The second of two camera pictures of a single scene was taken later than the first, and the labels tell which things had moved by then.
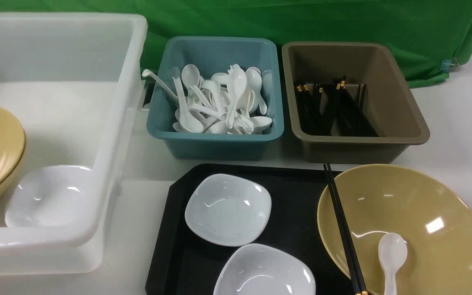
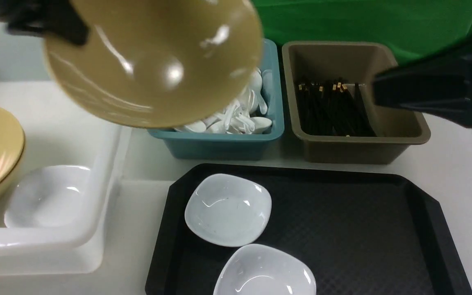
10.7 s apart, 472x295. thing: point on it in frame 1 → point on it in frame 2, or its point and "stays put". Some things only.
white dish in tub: (49, 196) stays put
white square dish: (261, 269) stays put
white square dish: (226, 210) stays put
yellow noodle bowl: (448, 249) → (157, 64)
